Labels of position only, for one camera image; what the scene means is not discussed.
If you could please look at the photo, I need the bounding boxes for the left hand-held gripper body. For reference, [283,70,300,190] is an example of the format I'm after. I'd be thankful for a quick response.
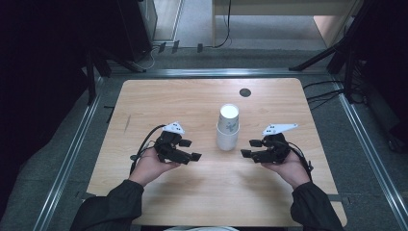
[153,120,194,165]

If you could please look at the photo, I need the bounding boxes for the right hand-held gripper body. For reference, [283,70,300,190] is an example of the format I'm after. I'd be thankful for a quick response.
[254,123,299,165]

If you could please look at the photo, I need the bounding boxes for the person's right hand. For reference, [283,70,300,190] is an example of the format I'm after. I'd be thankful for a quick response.
[261,150,312,191]

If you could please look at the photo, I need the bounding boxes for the person's left hand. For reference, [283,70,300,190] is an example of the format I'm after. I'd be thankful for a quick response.
[129,147,181,188]

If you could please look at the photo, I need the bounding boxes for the black tape strip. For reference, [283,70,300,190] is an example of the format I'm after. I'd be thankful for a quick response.
[103,105,115,124]

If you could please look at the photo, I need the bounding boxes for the grey tape piece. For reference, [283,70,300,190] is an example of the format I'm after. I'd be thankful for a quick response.
[325,192,351,206]

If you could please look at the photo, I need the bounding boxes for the black stand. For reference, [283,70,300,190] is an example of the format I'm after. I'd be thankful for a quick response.
[84,47,147,107]
[288,0,370,104]

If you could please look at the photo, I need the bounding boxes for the black cabinet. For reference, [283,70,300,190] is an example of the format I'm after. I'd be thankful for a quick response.
[115,0,158,64]

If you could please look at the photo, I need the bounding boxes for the dark curtain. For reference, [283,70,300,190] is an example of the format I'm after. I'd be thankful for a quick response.
[362,0,408,155]
[0,0,97,219]

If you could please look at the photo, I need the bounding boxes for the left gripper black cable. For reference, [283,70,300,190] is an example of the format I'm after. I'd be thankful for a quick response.
[129,124,167,176]

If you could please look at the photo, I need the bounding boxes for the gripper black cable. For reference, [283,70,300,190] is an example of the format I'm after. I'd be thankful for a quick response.
[287,141,315,182]
[129,124,167,176]

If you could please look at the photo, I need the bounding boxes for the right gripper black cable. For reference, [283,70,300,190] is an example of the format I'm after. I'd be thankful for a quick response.
[287,141,315,182]

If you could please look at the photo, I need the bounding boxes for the black floor cables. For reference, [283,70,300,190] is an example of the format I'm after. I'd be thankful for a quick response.
[302,80,367,112]

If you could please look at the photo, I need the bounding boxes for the metal floor rail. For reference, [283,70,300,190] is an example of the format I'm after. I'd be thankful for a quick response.
[109,67,328,79]
[333,76,408,231]
[32,76,104,231]

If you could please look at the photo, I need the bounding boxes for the white floor cable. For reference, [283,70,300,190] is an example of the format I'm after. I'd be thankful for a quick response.
[134,44,162,71]

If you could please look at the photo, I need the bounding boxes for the black hanging cable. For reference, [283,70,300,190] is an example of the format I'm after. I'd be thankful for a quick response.
[213,0,233,49]

